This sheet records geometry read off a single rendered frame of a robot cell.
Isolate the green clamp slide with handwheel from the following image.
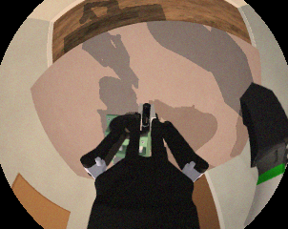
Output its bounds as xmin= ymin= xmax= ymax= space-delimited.
xmin=105 ymin=103 xmax=151 ymax=165

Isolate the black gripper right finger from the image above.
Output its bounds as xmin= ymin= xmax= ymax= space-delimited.
xmin=150 ymin=104 xmax=209 ymax=186

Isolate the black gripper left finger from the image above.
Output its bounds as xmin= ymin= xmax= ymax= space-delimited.
xmin=80 ymin=103 xmax=143 ymax=184

